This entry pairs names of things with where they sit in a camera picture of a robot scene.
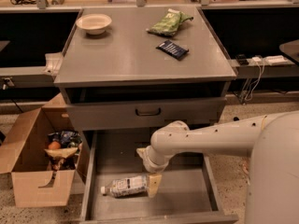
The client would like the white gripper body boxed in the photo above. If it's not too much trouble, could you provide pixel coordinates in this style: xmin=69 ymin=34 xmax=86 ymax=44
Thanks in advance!
xmin=143 ymin=146 xmax=170 ymax=173

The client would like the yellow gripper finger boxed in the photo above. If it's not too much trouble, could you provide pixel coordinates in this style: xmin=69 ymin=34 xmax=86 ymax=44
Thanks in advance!
xmin=136 ymin=147 xmax=149 ymax=160
xmin=147 ymin=174 xmax=162 ymax=198

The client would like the clear plastic water bottle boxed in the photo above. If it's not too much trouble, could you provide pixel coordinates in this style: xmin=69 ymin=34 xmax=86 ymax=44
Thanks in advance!
xmin=100 ymin=175 xmax=148 ymax=198

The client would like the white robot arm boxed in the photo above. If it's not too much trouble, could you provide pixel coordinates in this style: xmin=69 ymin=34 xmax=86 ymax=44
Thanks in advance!
xmin=136 ymin=111 xmax=299 ymax=224

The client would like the open grey bottom drawer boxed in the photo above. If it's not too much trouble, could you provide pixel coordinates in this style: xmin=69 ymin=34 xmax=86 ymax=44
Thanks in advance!
xmin=80 ymin=128 xmax=238 ymax=224

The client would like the closed grey drawer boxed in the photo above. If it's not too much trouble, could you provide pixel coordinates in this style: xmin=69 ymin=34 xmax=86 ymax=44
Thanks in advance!
xmin=67 ymin=97 xmax=226 ymax=131

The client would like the grey drawer cabinet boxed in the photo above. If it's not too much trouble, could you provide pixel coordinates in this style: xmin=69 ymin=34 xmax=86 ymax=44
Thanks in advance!
xmin=55 ymin=6 xmax=236 ymax=142

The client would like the blue snack bag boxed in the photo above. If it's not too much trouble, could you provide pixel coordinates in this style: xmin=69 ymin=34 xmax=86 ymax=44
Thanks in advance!
xmin=48 ymin=130 xmax=82 ymax=148

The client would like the yellow snack bag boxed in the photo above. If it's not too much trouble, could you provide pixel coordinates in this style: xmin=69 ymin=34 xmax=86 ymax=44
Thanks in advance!
xmin=46 ymin=147 xmax=78 ymax=159

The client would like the orange fruit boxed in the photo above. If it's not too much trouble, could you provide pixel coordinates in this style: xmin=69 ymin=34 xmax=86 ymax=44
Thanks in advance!
xmin=48 ymin=141 xmax=61 ymax=150

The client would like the dark blue snack packet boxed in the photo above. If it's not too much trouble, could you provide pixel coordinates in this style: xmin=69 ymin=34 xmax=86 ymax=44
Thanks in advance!
xmin=156 ymin=40 xmax=189 ymax=61

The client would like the cardboard box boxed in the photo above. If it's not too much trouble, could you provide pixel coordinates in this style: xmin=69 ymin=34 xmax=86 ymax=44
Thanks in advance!
xmin=0 ymin=94 xmax=89 ymax=207

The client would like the green chip bag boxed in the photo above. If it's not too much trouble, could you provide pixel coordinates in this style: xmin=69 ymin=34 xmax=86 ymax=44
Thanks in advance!
xmin=147 ymin=8 xmax=193 ymax=36

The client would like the black power adapter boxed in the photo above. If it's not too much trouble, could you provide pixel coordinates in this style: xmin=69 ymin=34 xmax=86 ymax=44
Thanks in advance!
xmin=235 ymin=54 xmax=249 ymax=65

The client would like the white ceramic bowl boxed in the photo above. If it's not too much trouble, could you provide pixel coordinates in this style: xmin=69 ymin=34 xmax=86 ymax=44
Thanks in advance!
xmin=76 ymin=14 xmax=112 ymax=35

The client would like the white charger plug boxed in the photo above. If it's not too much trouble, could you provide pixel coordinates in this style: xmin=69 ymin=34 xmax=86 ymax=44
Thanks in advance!
xmin=251 ymin=56 xmax=262 ymax=63

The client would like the white power strip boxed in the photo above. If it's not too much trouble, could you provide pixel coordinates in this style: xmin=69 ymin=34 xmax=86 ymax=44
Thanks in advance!
xmin=265 ymin=55 xmax=287 ymax=65

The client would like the black drawer handle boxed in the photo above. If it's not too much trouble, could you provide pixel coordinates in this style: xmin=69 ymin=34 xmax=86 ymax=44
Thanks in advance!
xmin=135 ymin=107 xmax=162 ymax=117

